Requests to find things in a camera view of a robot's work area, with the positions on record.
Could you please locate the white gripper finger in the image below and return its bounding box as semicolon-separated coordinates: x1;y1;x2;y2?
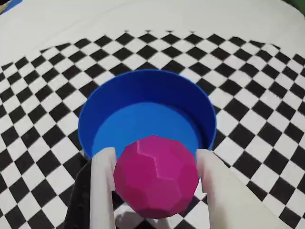
89;147;118;229
195;148;287;229

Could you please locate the pink faceted ball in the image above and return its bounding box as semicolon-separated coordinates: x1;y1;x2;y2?
113;135;200;219

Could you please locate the blue round box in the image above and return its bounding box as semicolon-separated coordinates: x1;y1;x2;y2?
78;69;217;161

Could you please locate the black white checkerboard mat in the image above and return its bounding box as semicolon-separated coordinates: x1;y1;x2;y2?
0;0;305;229

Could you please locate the blue tape piece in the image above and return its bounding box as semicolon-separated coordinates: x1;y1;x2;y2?
4;0;24;8

